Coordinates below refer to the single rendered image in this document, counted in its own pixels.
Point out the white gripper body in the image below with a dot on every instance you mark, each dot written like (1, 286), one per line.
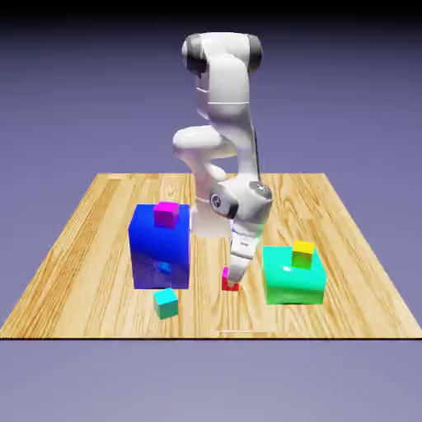
(239, 263)

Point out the small red cube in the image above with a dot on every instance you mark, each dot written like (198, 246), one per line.
(227, 284)

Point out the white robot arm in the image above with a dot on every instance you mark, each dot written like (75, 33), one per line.
(227, 85)

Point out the small yellow cube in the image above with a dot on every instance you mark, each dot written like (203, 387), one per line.
(302, 254)

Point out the small cyan cube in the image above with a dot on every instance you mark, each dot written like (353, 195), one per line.
(165, 303)

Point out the small magenta cube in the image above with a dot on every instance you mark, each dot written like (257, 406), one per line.
(166, 214)

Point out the large green box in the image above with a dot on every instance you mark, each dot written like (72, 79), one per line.
(293, 280)

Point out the large blue box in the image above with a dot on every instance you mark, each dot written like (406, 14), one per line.
(160, 247)

